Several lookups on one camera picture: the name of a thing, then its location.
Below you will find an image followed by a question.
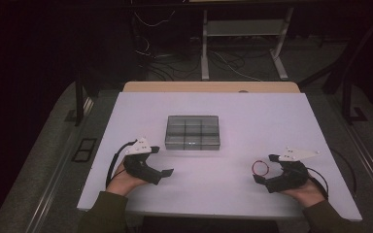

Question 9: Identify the wooden table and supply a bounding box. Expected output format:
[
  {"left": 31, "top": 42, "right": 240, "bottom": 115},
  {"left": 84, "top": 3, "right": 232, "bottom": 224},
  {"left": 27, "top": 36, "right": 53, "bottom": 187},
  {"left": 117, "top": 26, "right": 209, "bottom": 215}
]
[{"left": 122, "top": 81, "right": 301, "bottom": 94}]

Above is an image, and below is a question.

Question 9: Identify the black metal stand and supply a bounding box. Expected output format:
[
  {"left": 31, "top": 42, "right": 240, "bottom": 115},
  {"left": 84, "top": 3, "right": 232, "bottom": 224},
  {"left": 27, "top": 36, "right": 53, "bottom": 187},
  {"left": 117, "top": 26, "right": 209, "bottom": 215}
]
[
  {"left": 65, "top": 62, "right": 94, "bottom": 127},
  {"left": 340, "top": 72, "right": 369, "bottom": 125}
]

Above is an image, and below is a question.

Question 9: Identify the person's right hand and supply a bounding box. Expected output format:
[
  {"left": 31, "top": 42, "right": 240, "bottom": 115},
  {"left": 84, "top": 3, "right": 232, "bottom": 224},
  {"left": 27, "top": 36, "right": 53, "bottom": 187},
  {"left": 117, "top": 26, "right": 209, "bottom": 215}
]
[{"left": 280, "top": 177, "right": 326, "bottom": 208}]

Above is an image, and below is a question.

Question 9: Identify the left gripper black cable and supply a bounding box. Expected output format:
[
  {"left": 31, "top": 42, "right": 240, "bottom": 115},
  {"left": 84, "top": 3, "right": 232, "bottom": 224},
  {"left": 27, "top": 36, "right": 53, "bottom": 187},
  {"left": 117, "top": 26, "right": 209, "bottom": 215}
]
[{"left": 105, "top": 139, "right": 139, "bottom": 188}]

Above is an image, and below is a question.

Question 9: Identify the white board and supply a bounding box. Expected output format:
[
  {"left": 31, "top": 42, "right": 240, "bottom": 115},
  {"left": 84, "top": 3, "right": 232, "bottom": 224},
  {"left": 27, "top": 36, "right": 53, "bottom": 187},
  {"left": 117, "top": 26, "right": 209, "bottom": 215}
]
[{"left": 77, "top": 91, "right": 363, "bottom": 222}]

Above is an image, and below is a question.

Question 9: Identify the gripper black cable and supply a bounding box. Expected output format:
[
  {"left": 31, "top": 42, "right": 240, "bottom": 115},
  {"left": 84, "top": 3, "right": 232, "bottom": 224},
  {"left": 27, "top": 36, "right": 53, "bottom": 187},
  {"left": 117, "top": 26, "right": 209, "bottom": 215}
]
[
  {"left": 305, "top": 167, "right": 330, "bottom": 200},
  {"left": 105, "top": 139, "right": 139, "bottom": 188}
]

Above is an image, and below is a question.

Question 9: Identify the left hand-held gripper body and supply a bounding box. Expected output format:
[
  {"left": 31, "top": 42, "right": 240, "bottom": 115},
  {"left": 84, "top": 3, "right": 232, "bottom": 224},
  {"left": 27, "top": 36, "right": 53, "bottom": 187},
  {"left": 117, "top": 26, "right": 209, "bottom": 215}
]
[{"left": 122, "top": 137, "right": 163, "bottom": 186}]

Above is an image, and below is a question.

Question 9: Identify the bundle of floor cables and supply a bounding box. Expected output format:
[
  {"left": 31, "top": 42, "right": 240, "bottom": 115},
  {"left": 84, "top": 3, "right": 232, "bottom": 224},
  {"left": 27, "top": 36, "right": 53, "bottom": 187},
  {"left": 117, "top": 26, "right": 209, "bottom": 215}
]
[{"left": 131, "top": 9, "right": 205, "bottom": 82}]

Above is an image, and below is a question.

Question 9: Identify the thin black cable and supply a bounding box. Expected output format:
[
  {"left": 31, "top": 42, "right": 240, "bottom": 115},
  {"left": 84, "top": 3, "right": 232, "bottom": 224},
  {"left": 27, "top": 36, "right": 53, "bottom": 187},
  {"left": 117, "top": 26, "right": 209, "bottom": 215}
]
[{"left": 329, "top": 147, "right": 357, "bottom": 195}]

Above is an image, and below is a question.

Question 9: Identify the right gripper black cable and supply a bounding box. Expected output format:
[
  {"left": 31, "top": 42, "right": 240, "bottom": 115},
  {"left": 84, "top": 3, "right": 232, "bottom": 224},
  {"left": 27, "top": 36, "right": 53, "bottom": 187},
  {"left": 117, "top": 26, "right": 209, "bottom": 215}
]
[{"left": 305, "top": 167, "right": 330, "bottom": 200}]

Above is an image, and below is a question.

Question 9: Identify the clear plastic compartment box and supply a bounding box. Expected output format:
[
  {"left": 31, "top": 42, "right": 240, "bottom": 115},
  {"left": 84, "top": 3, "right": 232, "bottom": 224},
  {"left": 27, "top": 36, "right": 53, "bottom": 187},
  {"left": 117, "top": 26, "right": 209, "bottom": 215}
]
[{"left": 164, "top": 115, "right": 221, "bottom": 151}]

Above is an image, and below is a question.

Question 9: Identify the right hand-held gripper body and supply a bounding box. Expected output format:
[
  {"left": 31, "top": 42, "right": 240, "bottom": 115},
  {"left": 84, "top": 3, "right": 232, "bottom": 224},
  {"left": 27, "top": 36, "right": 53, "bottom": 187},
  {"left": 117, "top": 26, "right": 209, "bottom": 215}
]
[{"left": 265, "top": 147, "right": 321, "bottom": 194}]

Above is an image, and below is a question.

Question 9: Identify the aluminium floor rail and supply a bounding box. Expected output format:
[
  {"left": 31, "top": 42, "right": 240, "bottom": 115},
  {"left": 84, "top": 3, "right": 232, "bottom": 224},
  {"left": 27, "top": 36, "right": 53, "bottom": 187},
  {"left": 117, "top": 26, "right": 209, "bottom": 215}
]
[
  {"left": 345, "top": 124, "right": 373, "bottom": 206},
  {"left": 25, "top": 96, "right": 95, "bottom": 233}
]

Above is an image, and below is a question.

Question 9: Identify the white floor cable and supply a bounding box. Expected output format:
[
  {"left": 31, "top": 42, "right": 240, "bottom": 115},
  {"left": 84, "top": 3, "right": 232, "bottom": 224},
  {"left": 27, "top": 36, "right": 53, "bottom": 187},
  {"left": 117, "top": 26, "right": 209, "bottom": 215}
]
[{"left": 209, "top": 50, "right": 264, "bottom": 82}]

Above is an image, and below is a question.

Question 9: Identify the black floor socket frame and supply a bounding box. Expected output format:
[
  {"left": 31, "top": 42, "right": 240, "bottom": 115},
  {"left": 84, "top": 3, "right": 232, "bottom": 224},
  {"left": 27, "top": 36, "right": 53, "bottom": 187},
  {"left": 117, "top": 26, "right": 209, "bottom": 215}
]
[{"left": 71, "top": 138, "right": 98, "bottom": 163}]

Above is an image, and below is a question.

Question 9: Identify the red wire loop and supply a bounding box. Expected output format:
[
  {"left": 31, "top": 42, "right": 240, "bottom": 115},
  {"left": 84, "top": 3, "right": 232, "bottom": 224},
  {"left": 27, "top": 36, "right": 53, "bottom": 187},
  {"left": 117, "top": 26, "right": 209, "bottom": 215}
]
[{"left": 252, "top": 159, "right": 270, "bottom": 178}]

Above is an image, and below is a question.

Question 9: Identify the white metal desk frame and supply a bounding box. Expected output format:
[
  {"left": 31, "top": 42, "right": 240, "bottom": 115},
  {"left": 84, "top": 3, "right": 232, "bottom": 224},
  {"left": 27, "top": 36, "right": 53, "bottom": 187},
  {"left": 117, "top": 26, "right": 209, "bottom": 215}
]
[{"left": 200, "top": 8, "right": 294, "bottom": 82}]

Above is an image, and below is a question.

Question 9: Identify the person's left hand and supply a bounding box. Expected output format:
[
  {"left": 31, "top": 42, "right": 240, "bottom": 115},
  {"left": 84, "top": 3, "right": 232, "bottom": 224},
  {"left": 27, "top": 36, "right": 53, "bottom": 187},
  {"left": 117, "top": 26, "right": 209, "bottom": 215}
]
[{"left": 106, "top": 159, "right": 150, "bottom": 197}]

